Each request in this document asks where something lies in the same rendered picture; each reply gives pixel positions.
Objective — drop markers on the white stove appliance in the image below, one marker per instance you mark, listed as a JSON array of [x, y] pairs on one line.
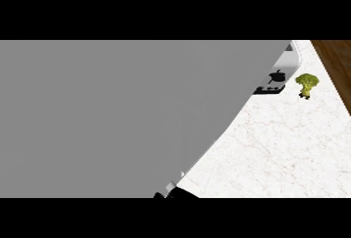
[[285, 63]]

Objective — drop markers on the green broccoli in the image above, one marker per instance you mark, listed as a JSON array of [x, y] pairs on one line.
[[307, 81]]

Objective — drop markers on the large flat grey cabinet door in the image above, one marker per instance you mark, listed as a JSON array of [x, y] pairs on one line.
[[114, 117]]

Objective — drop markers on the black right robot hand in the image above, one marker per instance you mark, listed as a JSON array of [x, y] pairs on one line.
[[179, 194]]

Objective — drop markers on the black pot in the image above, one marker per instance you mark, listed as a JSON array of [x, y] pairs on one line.
[[278, 76]]

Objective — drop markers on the brown wooden cabinet panel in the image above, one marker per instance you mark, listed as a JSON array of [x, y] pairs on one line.
[[338, 63]]

